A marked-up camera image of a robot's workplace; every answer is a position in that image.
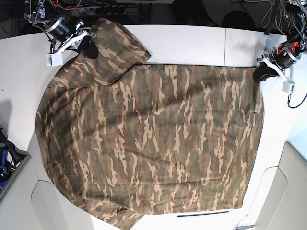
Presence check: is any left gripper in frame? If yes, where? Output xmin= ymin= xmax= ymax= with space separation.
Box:
xmin=253 ymin=41 xmax=302 ymax=82

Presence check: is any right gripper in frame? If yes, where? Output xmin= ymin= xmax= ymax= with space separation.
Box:
xmin=44 ymin=17 xmax=98 ymax=59

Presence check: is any camouflage T-shirt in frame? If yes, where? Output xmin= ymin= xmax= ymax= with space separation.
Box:
xmin=35 ymin=18 xmax=264 ymax=230

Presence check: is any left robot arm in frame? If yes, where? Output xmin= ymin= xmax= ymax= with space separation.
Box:
xmin=253 ymin=0 xmax=307 ymax=82

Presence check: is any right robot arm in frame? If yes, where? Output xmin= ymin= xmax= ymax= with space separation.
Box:
xmin=24 ymin=0 xmax=98 ymax=66

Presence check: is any black power strip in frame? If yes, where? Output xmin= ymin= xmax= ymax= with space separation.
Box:
xmin=74 ymin=6 xmax=126 ymax=16

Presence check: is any blue and black clutter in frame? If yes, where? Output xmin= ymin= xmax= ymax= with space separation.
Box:
xmin=0 ymin=127 xmax=30 ymax=193

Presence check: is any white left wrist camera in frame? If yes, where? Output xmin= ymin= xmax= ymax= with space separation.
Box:
xmin=282 ymin=81 xmax=295 ymax=94

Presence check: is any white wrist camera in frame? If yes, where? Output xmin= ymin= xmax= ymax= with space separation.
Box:
xmin=46 ymin=53 xmax=63 ymax=67
xmin=282 ymin=81 xmax=295 ymax=94

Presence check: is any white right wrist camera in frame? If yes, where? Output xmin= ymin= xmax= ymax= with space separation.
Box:
xmin=46 ymin=53 xmax=63 ymax=67

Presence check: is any grey looped cable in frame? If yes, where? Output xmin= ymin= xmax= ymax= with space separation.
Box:
xmin=261 ymin=0 xmax=283 ymax=34

